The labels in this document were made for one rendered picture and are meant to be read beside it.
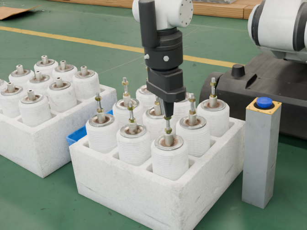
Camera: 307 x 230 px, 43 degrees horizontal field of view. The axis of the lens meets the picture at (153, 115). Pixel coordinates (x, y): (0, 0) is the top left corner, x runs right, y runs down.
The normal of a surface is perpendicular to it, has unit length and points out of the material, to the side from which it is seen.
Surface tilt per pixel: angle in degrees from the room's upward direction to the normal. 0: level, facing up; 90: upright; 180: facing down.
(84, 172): 90
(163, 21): 90
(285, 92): 0
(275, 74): 0
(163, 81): 90
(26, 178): 0
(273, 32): 91
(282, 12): 46
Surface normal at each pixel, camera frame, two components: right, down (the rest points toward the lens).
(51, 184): -0.07, -0.87
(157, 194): -0.59, 0.42
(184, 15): 0.84, 0.21
